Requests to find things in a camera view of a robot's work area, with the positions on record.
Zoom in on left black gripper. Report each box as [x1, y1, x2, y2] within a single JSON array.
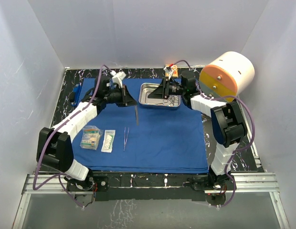
[[105, 85, 138, 108]]

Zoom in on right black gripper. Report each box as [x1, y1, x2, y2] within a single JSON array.
[[148, 78, 186, 99]]

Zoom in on metal instrument tray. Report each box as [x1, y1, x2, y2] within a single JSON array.
[[138, 83, 179, 109]]

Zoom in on steel forceps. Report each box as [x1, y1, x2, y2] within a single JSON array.
[[124, 127, 129, 151], [135, 105, 139, 126]]

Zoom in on white suture packet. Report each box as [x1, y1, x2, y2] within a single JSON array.
[[101, 130, 116, 153]]

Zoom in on blue surgical drape cloth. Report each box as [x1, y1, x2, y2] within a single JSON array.
[[61, 78, 209, 174]]

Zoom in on green packaged surgical supplies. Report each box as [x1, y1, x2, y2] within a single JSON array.
[[80, 125, 104, 151]]

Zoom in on glove packet teal orange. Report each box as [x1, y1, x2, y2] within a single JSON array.
[[80, 126, 101, 149]]

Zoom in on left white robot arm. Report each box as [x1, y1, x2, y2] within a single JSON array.
[[36, 72, 137, 190]]

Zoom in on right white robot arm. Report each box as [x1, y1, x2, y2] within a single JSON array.
[[148, 70, 247, 189]]

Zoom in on steel surgical scissors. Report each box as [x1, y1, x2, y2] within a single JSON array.
[[162, 95, 180, 107]]

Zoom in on small orange circuit board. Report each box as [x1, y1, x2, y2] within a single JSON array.
[[164, 64, 178, 78]]

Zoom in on small blue plastic tool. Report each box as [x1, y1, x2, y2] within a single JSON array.
[[69, 83, 82, 106]]

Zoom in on white cylindrical drawer container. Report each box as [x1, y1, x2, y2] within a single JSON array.
[[199, 51, 255, 98]]

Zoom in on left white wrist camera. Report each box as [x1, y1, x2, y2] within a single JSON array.
[[110, 71, 126, 88]]

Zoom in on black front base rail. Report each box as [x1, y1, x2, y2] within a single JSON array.
[[67, 172, 233, 201]]

